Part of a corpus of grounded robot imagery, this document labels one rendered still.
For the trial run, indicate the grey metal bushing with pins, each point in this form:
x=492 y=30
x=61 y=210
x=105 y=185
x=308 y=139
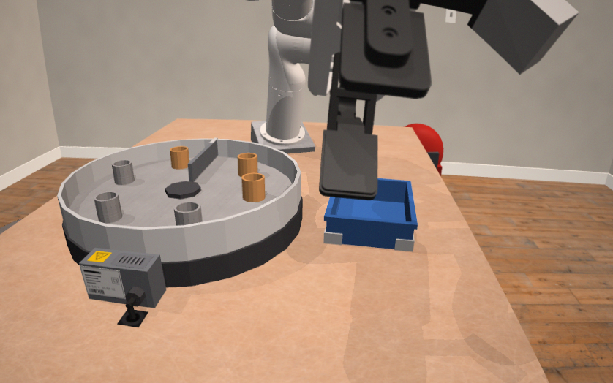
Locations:
x=108 y=211
x=123 y=172
x=193 y=216

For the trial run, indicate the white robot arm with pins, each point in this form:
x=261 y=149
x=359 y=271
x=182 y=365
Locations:
x=520 y=31

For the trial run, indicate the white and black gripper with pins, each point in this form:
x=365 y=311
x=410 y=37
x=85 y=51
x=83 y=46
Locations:
x=384 y=51

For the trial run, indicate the bronze bushing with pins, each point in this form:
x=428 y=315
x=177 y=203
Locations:
x=253 y=187
x=179 y=157
x=247 y=165

